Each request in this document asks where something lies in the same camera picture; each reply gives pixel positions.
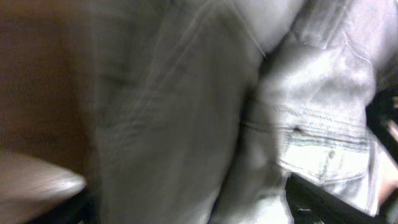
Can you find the grey shorts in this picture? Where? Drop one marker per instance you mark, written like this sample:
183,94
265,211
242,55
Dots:
203,108

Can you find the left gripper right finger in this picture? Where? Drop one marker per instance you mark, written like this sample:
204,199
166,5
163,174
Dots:
311,204

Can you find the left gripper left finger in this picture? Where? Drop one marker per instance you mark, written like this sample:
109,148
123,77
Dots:
31,187

